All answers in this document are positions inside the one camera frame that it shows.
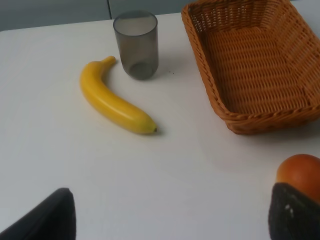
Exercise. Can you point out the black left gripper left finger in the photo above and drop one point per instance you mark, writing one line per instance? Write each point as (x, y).
(53, 219)

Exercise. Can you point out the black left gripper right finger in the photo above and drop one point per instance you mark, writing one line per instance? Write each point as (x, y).
(292, 215)

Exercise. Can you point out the brown wicker basket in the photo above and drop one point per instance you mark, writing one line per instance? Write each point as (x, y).
(259, 62)

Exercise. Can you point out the orange red round fruit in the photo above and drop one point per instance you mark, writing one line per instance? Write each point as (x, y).
(301, 171)

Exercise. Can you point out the yellow banana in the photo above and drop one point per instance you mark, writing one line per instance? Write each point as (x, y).
(110, 105)

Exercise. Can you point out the grey translucent plastic cup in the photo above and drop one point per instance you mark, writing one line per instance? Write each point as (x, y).
(136, 33)

